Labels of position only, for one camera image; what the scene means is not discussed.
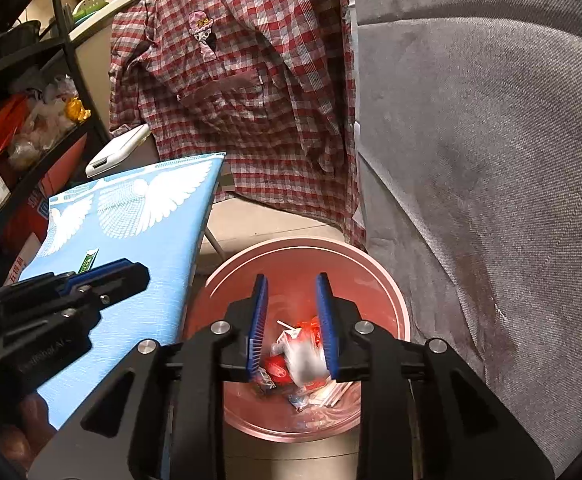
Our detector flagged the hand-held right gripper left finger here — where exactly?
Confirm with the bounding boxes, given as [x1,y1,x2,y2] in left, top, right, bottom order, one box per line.
[28,274,270,480]

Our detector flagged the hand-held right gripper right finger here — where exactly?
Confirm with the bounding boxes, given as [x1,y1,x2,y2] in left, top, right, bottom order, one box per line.
[315,273,558,480]

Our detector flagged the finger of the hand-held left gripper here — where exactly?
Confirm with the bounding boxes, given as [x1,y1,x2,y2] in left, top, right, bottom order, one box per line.
[53,258,138,295]
[77,262,150,311]

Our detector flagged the red plastic bag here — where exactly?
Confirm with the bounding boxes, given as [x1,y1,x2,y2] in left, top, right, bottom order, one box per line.
[295,316,322,347]

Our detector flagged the trash wrappers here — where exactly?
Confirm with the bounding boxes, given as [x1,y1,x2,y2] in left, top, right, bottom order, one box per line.
[271,327,330,387]

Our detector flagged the red printed packet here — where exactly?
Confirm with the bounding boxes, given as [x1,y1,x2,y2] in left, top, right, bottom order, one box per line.
[262,352,294,387]

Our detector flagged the pink plastic bin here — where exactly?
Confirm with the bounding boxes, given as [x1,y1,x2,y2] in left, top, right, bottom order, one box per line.
[185,237,412,444]

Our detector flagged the clear pack of straws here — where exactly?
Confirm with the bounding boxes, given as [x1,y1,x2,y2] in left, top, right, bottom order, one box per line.
[311,379,346,409]

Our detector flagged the person's left hand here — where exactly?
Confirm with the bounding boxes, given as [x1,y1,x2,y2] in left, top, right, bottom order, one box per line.
[0,391,60,462]

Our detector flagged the green paper packet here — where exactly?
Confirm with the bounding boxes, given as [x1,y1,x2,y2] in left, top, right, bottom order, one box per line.
[76,247,100,275]

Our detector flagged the blue bird print tablecloth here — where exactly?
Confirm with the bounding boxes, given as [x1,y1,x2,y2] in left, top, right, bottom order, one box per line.
[18,152,228,432]

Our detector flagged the white printed sack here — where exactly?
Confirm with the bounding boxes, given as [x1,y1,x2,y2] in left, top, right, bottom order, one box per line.
[3,232,42,287]

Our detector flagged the grey metal table leg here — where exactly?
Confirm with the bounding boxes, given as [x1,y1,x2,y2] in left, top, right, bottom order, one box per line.
[202,217,225,262]

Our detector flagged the red printed bag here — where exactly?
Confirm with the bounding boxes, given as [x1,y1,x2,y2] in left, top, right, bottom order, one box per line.
[1,135,90,257]

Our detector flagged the white lidded bin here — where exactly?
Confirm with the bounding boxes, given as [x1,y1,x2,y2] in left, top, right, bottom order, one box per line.
[85,124,152,179]

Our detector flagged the clear bag of food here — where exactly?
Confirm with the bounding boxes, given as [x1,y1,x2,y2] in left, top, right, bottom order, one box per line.
[8,75,80,171]

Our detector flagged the yellow snack packet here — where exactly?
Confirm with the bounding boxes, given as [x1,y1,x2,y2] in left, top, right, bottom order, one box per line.
[65,97,92,122]

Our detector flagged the red plaid shirt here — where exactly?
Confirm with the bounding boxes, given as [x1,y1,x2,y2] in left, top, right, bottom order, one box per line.
[109,0,368,252]

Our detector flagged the grey sofa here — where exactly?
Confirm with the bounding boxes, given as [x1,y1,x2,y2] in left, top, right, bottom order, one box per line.
[343,0,582,467]

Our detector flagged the black shelf rack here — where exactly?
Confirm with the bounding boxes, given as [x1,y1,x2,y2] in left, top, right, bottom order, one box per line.
[0,0,112,292]

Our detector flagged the green dish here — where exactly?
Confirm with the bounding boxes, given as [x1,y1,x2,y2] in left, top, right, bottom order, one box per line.
[73,0,108,24]

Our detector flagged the white counter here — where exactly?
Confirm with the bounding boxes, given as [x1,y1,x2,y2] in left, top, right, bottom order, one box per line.
[21,0,208,47]

